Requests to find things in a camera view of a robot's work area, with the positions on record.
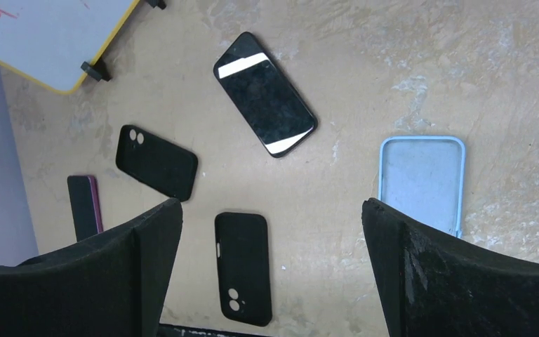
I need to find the yellow framed whiteboard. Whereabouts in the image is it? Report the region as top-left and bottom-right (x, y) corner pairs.
(0, 0), (138, 94)

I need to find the black whiteboard foot left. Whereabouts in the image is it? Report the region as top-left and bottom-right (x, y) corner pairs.
(81, 58), (112, 81)

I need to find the black smartphone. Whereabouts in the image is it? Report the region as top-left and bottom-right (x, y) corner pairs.
(213, 32), (318, 158)

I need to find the black whiteboard foot right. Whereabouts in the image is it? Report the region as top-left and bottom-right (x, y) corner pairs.
(145, 0), (166, 10)

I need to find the black phone case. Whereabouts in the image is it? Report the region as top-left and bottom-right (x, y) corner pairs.
(115, 124), (199, 202)
(214, 212), (272, 326)

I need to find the light blue phone case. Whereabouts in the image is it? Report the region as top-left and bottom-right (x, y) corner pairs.
(378, 136), (466, 239)

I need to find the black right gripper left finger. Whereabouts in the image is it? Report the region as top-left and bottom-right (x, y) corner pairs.
(0, 198), (182, 336)

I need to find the purple edged smartphone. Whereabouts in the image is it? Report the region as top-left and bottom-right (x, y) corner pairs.
(67, 176), (103, 242)

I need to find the black whiteboard foot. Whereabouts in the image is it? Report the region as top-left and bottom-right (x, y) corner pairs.
(81, 58), (112, 81)
(145, 0), (166, 10)

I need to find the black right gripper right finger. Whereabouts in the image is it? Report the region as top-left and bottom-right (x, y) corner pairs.
(361, 198), (539, 336)

